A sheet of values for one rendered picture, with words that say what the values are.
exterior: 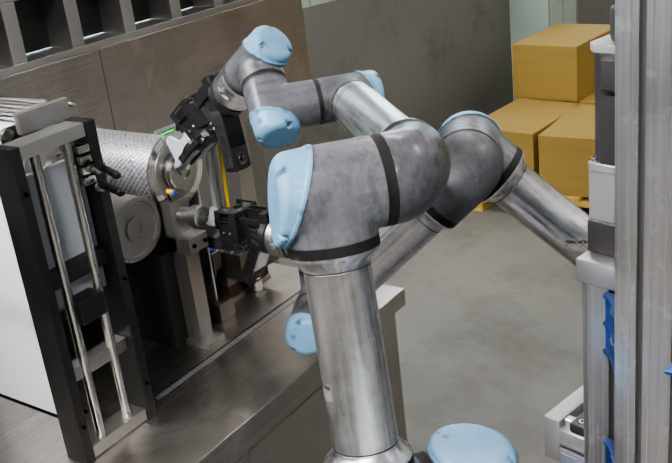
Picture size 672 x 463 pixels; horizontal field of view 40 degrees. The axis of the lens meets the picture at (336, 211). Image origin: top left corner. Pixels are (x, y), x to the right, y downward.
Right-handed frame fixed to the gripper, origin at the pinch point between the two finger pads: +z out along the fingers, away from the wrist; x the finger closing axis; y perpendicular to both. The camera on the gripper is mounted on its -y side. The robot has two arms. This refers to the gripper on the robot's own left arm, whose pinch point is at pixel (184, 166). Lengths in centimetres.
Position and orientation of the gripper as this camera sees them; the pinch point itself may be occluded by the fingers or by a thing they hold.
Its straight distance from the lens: 173.9
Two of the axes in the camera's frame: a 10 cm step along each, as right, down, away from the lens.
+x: -5.6, 3.6, -7.5
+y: -6.1, -7.9, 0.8
